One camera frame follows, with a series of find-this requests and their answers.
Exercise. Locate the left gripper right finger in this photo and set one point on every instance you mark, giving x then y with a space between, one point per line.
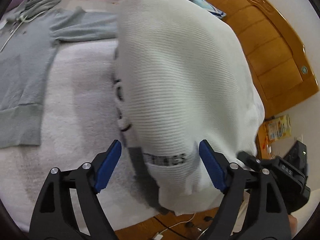
252 206

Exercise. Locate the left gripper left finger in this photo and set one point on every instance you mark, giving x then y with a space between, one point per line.
67 206

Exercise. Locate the white button jacket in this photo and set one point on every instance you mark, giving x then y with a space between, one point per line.
182 77

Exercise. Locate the yellow snack packet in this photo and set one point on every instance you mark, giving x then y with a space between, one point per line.
278 128

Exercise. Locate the wooden headboard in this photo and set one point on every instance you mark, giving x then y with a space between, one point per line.
276 56

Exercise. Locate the white bed blanket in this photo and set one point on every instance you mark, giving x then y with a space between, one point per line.
79 121

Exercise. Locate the grey zip hoodie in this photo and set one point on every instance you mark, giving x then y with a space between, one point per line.
30 39

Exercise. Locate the blue striped pillow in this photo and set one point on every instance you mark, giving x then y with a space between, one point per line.
210 8

